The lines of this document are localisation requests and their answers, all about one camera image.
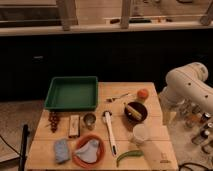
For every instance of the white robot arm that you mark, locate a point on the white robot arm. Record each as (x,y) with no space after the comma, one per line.
(186,83)

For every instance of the small metal cup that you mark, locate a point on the small metal cup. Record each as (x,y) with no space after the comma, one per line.
(89,121)

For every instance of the yellow corn cob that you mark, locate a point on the yellow corn cob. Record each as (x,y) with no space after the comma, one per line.
(134,112)

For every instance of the orange fruit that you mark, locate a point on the orange fruit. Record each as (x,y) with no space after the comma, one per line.
(142,94)

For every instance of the dark bowl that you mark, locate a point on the dark bowl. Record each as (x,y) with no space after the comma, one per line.
(139,107)

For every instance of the green plastic tray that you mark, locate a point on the green plastic tray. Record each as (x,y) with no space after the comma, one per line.
(76,93)

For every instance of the wooden block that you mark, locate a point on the wooden block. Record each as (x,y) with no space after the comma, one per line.
(74,126)

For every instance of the orange plate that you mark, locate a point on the orange plate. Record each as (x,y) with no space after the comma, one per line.
(100,153)

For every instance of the dark red grape bunch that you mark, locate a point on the dark red grape bunch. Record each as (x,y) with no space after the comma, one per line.
(54,120)

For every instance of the light blue cloth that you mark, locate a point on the light blue cloth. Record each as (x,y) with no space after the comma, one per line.
(88,153)

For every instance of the green chili pepper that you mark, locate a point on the green chili pepper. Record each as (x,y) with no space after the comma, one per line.
(132,153)

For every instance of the blue sponge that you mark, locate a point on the blue sponge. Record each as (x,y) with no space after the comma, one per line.
(61,151)

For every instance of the spice bottle rack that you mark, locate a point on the spice bottle rack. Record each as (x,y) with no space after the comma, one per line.
(199,120)

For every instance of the black clamp bar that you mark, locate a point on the black clamp bar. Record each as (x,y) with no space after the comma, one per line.
(22,160)

